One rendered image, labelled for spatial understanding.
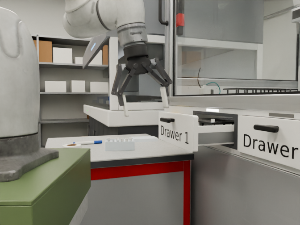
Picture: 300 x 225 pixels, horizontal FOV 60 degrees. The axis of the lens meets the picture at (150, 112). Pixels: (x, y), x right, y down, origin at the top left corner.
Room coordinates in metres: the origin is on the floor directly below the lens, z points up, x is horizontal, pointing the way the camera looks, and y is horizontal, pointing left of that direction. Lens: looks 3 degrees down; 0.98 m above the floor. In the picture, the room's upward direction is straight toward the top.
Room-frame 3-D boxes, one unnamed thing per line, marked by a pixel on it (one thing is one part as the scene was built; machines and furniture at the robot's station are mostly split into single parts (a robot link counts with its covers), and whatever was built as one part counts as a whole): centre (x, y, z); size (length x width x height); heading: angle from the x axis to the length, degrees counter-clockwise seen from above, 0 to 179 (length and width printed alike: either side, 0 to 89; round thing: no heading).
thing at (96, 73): (2.68, 0.01, 1.13); 1.78 x 1.14 x 0.45; 19
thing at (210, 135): (0.98, -0.29, 0.86); 0.40 x 0.26 x 0.06; 109
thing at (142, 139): (1.36, 0.03, 0.77); 0.13 x 0.09 x 0.02; 105
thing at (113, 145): (1.13, 0.13, 0.78); 0.12 x 0.08 x 0.04; 98
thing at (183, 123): (0.91, -0.09, 0.87); 0.29 x 0.02 x 0.11; 19
